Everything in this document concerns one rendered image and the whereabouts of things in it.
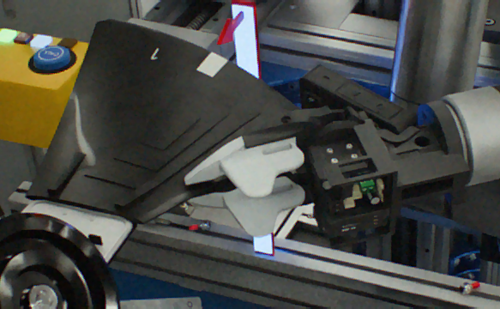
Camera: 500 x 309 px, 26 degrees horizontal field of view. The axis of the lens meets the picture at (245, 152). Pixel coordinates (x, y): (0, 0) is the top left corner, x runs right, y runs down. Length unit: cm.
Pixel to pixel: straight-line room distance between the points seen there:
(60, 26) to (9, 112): 88
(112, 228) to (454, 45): 34
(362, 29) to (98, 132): 66
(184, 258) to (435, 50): 49
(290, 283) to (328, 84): 40
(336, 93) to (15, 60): 47
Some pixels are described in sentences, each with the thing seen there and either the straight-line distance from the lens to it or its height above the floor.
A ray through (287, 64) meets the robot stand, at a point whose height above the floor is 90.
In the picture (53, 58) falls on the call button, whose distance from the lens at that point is 121.
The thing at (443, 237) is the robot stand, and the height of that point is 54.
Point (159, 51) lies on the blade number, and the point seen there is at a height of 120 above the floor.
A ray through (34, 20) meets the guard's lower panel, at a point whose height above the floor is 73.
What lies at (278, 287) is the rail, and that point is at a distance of 126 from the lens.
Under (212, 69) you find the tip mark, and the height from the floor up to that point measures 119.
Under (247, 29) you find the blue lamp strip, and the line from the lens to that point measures 105.
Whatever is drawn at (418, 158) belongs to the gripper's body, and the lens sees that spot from 83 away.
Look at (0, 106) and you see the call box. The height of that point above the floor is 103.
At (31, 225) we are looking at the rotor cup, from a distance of 71.
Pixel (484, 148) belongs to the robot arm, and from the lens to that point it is 84.
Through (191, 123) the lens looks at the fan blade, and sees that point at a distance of 89.
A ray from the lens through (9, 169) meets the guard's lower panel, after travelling 203.
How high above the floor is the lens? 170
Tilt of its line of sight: 37 degrees down
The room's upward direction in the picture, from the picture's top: 5 degrees counter-clockwise
